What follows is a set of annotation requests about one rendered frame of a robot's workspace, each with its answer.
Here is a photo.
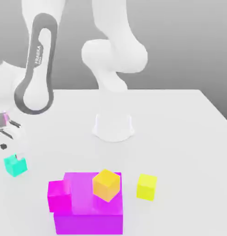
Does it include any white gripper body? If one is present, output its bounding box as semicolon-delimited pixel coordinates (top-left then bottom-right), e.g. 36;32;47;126
0;135;25;159

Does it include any small teal cube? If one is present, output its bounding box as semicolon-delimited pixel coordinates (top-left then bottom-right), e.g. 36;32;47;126
3;153;29;178

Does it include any small magenta cube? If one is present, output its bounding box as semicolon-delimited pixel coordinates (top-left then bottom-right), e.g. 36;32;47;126
47;179;72;213

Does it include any small orange cube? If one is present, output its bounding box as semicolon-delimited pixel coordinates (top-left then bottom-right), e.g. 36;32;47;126
92;169;121;203

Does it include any small yellow cube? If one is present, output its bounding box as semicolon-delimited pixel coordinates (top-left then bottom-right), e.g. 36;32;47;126
136;173;158;201

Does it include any large purple box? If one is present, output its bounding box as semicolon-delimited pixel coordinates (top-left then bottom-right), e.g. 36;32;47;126
53;171;124;235

